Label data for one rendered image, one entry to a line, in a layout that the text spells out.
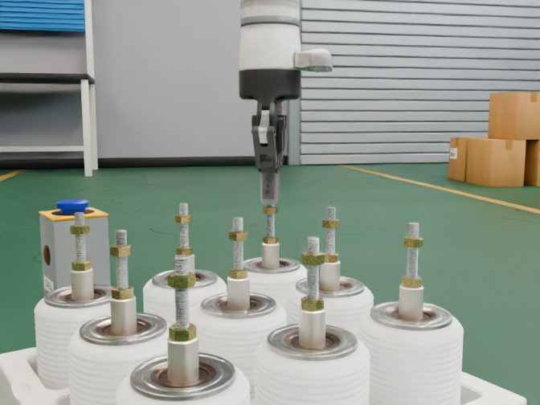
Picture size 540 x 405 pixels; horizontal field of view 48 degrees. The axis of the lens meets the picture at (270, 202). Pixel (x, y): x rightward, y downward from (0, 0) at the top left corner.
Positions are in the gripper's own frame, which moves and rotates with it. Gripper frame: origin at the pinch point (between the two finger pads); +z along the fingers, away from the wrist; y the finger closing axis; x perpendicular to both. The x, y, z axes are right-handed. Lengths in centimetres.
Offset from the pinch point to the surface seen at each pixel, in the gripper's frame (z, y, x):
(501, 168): 23, -323, 106
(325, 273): 8.2, 9.7, 7.3
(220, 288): 10.5, 9.0, -4.4
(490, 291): 35, -81, 46
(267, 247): 7.4, 1.1, -0.1
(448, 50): -73, -528, 102
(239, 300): 9.1, 17.6, -0.7
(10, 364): 17.1, 17.3, -25.3
